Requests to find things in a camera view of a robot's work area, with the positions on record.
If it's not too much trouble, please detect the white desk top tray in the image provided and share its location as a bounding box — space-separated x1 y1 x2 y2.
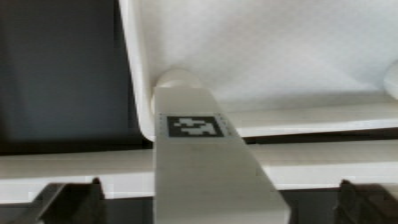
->
118 0 398 137

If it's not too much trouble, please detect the white front fence bar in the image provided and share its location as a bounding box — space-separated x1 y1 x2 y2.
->
0 140 398 204

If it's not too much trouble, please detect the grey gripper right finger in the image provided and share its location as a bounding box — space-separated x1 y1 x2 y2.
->
334 180 398 224

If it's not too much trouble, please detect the white desk leg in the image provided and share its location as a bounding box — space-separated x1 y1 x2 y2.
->
153 69 292 224

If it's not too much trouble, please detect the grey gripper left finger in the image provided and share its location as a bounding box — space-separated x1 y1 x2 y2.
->
11 178 107 224

